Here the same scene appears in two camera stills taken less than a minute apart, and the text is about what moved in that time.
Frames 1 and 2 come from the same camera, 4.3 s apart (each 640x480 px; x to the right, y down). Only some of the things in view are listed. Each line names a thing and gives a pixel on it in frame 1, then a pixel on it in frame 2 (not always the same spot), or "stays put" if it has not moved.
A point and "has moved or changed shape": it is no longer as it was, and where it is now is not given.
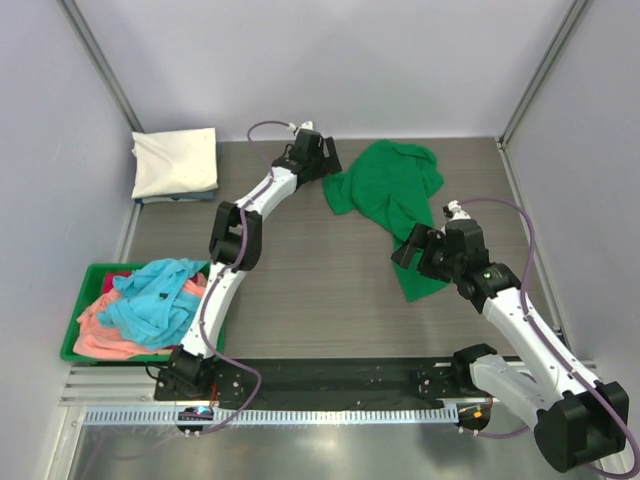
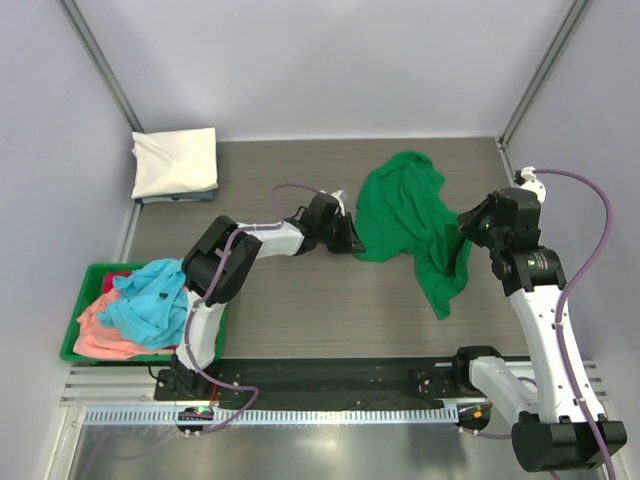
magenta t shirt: [108, 279] stays put
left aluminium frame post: [100, 62] stays put
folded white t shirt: [171, 162] stays put
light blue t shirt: [154, 302] stays put
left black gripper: [331, 163] to [350, 241]
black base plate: [276, 383] stays put
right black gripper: [419, 239] to [469, 221]
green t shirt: [389, 181] has moved or changed shape
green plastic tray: [90, 282] stays put
